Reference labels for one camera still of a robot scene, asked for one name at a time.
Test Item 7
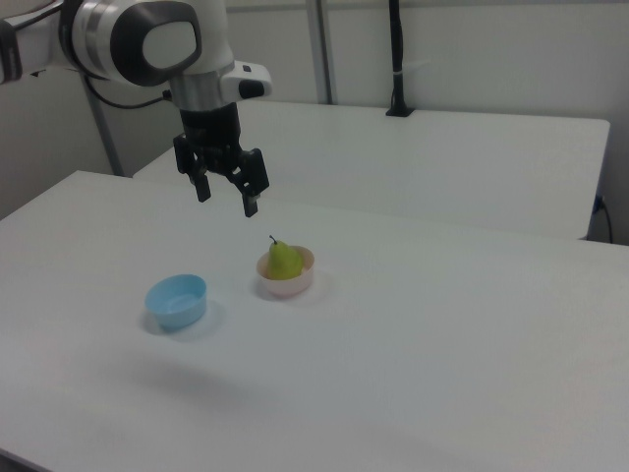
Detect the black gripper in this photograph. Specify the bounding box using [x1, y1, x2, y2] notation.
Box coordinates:
[172, 102, 271, 218]

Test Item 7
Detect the green pear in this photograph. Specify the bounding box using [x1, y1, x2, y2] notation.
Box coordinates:
[267, 234, 304, 282]

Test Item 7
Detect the pink plastic bowl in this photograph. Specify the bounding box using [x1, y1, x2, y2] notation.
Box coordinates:
[256, 246, 315, 299]

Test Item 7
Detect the blue plastic bowl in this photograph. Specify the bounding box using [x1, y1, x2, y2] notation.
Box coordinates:
[144, 273, 208, 331]

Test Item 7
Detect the white back table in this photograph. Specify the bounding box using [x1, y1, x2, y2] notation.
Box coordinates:
[132, 100, 611, 241]

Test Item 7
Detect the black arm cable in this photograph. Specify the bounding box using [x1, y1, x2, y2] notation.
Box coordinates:
[84, 73, 174, 109]

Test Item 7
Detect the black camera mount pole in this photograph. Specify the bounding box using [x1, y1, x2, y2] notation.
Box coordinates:
[385, 0, 415, 118]

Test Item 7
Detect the black wall cable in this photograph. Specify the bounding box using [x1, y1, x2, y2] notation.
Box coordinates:
[595, 195, 615, 244]

